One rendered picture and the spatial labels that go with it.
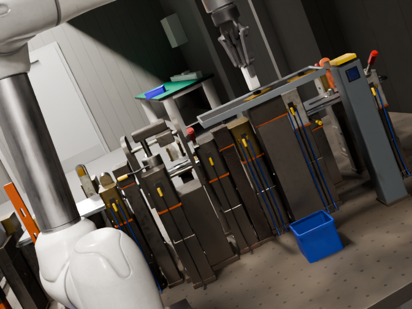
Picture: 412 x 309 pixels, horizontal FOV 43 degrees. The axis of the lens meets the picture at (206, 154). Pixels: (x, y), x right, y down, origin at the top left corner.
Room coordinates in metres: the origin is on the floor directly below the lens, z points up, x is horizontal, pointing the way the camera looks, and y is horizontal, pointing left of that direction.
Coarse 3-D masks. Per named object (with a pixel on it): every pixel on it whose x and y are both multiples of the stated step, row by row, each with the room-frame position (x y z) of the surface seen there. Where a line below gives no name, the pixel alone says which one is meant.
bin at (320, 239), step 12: (312, 216) 1.42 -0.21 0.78; (324, 216) 1.41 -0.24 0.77; (300, 228) 1.42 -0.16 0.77; (312, 228) 1.42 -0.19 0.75; (324, 228) 1.33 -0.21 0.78; (300, 240) 1.33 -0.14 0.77; (312, 240) 1.33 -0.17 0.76; (324, 240) 1.33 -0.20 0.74; (336, 240) 1.33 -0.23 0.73; (312, 252) 1.33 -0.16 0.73; (324, 252) 1.33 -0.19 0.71
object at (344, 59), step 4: (340, 56) 1.51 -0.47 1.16; (344, 56) 1.49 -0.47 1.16; (348, 56) 1.46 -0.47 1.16; (352, 56) 1.46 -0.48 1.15; (332, 60) 1.51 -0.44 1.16; (336, 60) 1.48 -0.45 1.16; (340, 60) 1.46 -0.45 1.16; (344, 60) 1.46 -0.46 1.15; (348, 60) 1.46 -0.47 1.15; (332, 64) 1.50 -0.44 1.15; (336, 64) 1.47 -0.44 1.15; (340, 64) 1.49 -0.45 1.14; (344, 64) 1.48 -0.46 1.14
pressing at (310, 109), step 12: (324, 96) 1.85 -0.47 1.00; (336, 96) 1.77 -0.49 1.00; (312, 108) 1.74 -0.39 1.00; (324, 108) 1.73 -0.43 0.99; (168, 168) 1.82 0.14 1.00; (180, 168) 1.76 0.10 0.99; (84, 204) 1.83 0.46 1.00; (96, 204) 1.75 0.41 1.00; (84, 216) 1.69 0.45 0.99; (24, 240) 1.68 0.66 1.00
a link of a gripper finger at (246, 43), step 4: (248, 28) 1.44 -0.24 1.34; (240, 32) 1.44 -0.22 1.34; (244, 32) 1.43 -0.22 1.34; (248, 32) 1.44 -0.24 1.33; (240, 36) 1.44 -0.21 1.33; (244, 36) 1.44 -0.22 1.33; (248, 36) 1.44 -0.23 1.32; (244, 40) 1.44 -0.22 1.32; (248, 40) 1.44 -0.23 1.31; (244, 44) 1.44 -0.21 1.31; (248, 44) 1.45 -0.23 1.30; (244, 48) 1.45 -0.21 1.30; (248, 48) 1.45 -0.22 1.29; (252, 48) 1.45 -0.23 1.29; (244, 52) 1.45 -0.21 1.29; (248, 52) 1.45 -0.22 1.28; (252, 52) 1.45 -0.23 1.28; (248, 56) 1.45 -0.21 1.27; (252, 56) 1.45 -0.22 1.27; (248, 60) 1.45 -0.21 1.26
